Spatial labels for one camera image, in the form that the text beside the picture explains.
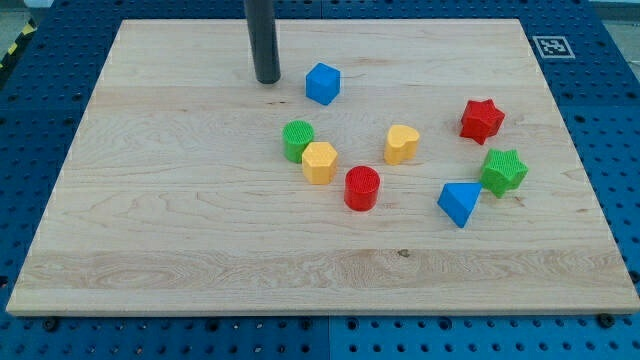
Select blue cube block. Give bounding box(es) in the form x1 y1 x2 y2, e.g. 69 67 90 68
305 63 341 105

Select yellow heart block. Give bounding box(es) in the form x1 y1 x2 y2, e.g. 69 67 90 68
384 124 420 165

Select yellow hexagon block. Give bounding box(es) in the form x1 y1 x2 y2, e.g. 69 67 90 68
302 142 338 185

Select red cylinder block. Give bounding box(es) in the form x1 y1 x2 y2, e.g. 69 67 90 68
344 166 381 211

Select green cylinder block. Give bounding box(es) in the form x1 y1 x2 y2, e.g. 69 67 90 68
282 120 315 163

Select light wooden board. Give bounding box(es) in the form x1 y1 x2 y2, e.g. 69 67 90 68
7 19 639 317

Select blue triangle block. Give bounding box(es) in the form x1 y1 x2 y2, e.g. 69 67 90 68
437 182 482 228

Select red star block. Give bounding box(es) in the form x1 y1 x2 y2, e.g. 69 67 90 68
459 99 506 145

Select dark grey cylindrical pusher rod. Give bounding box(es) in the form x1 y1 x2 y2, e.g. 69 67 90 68
244 0 281 84

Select green star block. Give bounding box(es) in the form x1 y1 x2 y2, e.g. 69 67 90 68
480 148 529 198

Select white fiducial marker tag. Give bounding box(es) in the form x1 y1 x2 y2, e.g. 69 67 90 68
533 35 575 59

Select black bolt front left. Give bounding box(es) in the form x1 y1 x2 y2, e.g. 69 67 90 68
42 317 59 332

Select black bolt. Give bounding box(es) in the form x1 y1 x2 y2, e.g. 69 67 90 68
42 317 59 332
596 313 616 329

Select black bolt front right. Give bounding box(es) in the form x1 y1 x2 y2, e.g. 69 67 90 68
596 313 616 329

